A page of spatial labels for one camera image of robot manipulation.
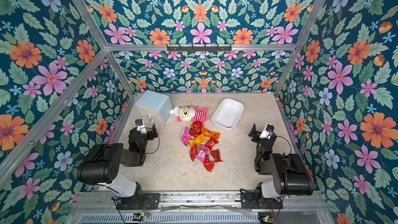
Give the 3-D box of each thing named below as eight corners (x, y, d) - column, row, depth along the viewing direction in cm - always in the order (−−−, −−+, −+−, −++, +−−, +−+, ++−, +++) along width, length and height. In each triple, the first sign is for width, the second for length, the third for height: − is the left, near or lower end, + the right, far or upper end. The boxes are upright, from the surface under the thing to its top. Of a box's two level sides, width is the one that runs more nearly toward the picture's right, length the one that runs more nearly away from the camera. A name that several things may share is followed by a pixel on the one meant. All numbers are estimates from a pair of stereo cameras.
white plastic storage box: (209, 125, 103) (209, 120, 98) (221, 101, 117) (221, 96, 112) (235, 134, 99) (236, 129, 94) (244, 108, 113) (245, 102, 108)
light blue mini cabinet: (139, 117, 107) (130, 103, 95) (152, 103, 115) (145, 88, 103) (163, 126, 102) (156, 112, 90) (174, 110, 110) (169, 96, 99)
